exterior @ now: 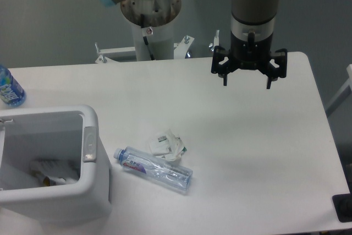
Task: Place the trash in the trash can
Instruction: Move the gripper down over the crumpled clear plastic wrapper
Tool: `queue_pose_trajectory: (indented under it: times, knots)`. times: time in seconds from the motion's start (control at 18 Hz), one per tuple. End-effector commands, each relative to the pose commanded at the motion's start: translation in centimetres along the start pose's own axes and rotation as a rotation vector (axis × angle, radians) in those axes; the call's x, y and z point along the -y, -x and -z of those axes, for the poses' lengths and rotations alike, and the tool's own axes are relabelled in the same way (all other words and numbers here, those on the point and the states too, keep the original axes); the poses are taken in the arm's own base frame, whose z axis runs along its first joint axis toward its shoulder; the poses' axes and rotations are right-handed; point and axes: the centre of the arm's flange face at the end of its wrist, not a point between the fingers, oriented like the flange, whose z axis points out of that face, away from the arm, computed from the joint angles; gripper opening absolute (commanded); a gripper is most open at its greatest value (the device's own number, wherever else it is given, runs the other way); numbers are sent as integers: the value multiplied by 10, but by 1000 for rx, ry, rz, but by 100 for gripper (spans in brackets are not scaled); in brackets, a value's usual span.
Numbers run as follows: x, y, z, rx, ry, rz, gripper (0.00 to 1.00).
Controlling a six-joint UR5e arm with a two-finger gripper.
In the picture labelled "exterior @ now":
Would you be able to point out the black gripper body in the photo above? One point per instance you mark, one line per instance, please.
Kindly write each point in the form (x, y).
(253, 55)

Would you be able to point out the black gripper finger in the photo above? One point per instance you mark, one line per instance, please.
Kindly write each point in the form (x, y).
(274, 66)
(223, 63)

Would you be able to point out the white paper wrapper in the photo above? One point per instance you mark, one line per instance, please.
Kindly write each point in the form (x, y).
(167, 145)

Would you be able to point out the crushed clear plastic bottle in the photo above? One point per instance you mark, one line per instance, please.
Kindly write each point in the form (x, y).
(156, 169)

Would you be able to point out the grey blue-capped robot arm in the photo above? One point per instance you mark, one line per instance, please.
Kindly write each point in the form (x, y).
(252, 25)

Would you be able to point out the white plastic trash can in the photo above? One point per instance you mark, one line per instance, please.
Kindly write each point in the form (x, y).
(54, 133)

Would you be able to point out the trash inside the can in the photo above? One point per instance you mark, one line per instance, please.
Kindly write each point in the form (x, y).
(54, 172)

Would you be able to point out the blue labelled water bottle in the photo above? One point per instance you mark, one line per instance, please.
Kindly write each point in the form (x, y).
(12, 94)

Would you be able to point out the white pedestal base frame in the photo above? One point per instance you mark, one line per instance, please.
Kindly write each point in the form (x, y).
(148, 49)

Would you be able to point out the white frame at right edge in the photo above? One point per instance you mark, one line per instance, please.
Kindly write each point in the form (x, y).
(340, 96)

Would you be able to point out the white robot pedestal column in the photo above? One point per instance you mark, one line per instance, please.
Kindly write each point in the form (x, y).
(159, 15)

